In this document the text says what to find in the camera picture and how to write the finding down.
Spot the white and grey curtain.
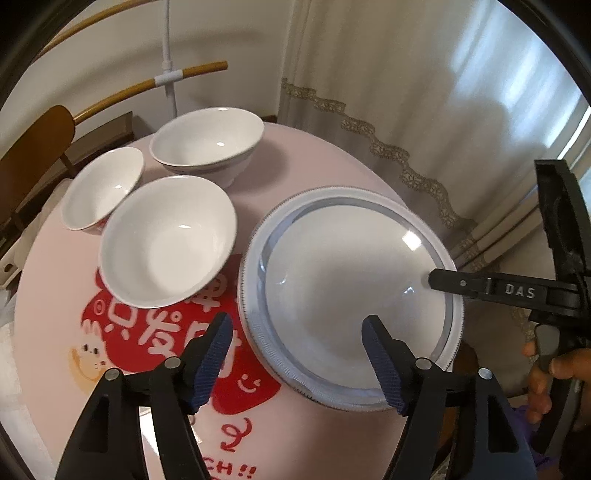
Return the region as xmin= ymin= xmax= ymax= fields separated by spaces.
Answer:
xmin=277 ymin=0 xmax=591 ymax=278

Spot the purple cloth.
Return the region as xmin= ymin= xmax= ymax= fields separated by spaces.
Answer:
xmin=508 ymin=404 xmax=559 ymax=480

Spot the person's right hand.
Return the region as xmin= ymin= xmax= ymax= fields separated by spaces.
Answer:
xmin=523 ymin=340 xmax=591 ymax=432

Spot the brown wooden chair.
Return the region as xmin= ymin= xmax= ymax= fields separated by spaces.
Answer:
xmin=0 ymin=105 xmax=77 ymax=287

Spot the white ceramic bowl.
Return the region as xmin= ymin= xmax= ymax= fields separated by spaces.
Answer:
xmin=100 ymin=178 xmax=238 ymax=309
xmin=61 ymin=148 xmax=145 ymax=233
xmin=149 ymin=107 xmax=265 ymax=188

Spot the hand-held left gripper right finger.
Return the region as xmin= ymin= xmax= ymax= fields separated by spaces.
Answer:
xmin=361 ymin=315 xmax=522 ymax=480

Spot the white barre support post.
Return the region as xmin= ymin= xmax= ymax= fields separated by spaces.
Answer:
xmin=154 ymin=0 xmax=182 ymax=118

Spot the wooden ballet barre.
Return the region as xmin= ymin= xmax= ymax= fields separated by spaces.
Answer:
xmin=74 ymin=61 xmax=228 ymax=125
xmin=34 ymin=0 xmax=155 ymax=61

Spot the white tablecloth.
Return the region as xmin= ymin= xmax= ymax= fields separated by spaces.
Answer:
xmin=0 ymin=291 xmax=61 ymax=476

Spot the round pink table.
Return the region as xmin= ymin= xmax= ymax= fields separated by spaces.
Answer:
xmin=14 ymin=122 xmax=462 ymax=480

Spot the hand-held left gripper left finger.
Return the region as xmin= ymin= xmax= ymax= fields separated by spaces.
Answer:
xmin=55 ymin=312 xmax=234 ymax=480

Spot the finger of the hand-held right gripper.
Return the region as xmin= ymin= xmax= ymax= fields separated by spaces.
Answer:
xmin=428 ymin=269 xmax=583 ymax=311
xmin=534 ymin=159 xmax=591 ymax=289

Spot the dark wooden bench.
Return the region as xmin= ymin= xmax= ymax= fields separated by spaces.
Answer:
xmin=60 ymin=111 xmax=134 ymax=178

